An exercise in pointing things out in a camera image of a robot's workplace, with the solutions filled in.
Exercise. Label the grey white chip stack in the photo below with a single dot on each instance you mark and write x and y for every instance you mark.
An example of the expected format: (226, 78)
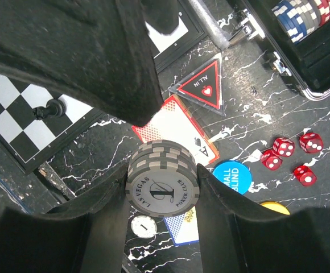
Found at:
(162, 179)

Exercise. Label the red die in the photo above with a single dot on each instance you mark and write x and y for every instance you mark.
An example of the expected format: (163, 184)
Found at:
(311, 143)
(283, 147)
(271, 160)
(305, 176)

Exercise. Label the triangular all-in marker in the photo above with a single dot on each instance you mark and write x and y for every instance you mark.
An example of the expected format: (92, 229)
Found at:
(203, 86)

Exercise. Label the red playing card deck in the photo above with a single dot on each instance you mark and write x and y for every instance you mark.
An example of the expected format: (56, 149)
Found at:
(174, 122)

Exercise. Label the black poker set case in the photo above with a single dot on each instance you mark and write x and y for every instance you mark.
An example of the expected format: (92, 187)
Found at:
(306, 65)

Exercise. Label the blue playing card deck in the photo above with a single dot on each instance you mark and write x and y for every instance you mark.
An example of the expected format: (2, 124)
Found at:
(183, 229)

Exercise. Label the black white chess board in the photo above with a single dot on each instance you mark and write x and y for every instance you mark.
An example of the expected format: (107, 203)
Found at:
(30, 142)

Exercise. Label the red yellow chip column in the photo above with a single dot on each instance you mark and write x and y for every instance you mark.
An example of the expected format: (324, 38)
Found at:
(300, 18)

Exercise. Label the blue small blind button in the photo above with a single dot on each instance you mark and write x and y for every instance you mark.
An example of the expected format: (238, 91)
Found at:
(235, 175)

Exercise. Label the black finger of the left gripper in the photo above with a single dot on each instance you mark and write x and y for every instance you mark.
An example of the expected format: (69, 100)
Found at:
(95, 51)

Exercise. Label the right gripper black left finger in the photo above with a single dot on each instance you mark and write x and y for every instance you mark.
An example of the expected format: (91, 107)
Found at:
(85, 234)

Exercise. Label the yellow big blind button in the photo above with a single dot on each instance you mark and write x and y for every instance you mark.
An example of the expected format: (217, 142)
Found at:
(275, 206)

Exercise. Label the white loose poker chip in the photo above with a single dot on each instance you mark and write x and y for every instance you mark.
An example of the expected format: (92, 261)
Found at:
(144, 227)

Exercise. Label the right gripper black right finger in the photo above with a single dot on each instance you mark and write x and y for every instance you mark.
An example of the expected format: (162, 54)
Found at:
(238, 235)

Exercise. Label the black chess piece right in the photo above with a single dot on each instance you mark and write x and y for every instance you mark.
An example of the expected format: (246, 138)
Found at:
(54, 109)

